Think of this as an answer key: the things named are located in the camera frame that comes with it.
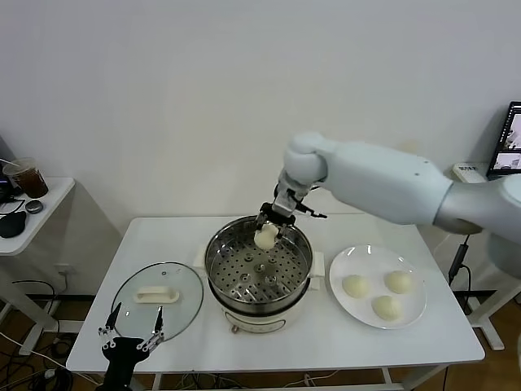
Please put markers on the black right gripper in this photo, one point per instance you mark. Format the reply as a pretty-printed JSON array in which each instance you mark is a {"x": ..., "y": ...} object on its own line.
[{"x": 287, "y": 205}]

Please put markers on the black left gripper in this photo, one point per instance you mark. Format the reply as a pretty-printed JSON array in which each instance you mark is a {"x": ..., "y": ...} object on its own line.
[{"x": 122, "y": 354}]

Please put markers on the white steamed baozi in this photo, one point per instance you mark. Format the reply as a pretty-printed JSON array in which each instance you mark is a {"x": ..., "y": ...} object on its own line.
[
  {"x": 265, "y": 240},
  {"x": 399, "y": 282},
  {"x": 386, "y": 309},
  {"x": 355, "y": 286}
]

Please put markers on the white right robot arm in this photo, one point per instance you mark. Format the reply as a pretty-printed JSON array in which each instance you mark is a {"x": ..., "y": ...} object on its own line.
[{"x": 386, "y": 183}]

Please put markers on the steel perforated steamer basket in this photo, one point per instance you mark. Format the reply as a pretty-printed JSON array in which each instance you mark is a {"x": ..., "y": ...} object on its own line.
[{"x": 260, "y": 281}]

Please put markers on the cream electric cooking pot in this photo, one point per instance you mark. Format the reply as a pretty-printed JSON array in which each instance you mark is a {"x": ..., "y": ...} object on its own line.
[{"x": 260, "y": 319}]

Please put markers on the white work table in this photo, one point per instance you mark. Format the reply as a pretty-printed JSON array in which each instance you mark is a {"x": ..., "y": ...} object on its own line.
[{"x": 285, "y": 350}]

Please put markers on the white side table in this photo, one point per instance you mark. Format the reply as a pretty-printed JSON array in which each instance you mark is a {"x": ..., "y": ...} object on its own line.
[{"x": 49, "y": 212}]

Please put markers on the small round grey tin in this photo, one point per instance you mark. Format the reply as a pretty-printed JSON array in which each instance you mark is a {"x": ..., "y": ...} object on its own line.
[{"x": 34, "y": 207}]

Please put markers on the black computer mouse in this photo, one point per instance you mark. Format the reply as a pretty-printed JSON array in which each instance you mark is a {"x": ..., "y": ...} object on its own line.
[{"x": 12, "y": 226}]

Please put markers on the white round plate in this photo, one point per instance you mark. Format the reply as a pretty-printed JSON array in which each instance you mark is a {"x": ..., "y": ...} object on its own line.
[{"x": 417, "y": 303}]

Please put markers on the plastic cup of iced coffee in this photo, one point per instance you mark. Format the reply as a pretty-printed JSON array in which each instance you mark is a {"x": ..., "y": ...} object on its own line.
[{"x": 32, "y": 183}]

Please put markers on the clear drinking straw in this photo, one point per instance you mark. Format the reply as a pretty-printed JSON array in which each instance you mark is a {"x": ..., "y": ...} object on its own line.
[{"x": 8, "y": 163}]

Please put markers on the dark open laptop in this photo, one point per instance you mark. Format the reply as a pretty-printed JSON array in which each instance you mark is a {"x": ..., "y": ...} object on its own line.
[{"x": 509, "y": 138}]

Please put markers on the white desk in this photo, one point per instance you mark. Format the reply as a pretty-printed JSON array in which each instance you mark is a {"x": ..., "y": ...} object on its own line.
[{"x": 494, "y": 340}]

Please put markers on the white wall socket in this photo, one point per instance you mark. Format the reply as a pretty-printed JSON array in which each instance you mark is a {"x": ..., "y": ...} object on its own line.
[{"x": 66, "y": 271}]

